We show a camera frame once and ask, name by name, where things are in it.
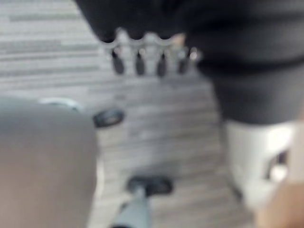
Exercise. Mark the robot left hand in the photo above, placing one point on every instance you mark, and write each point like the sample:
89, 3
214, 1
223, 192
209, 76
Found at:
249, 47

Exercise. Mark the black chair caster wheel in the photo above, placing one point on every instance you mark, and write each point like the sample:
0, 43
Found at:
108, 117

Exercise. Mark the dark robot foot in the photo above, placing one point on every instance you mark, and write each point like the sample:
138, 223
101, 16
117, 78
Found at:
154, 184

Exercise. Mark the silver robot leg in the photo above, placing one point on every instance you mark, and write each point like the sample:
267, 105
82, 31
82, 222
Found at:
135, 209

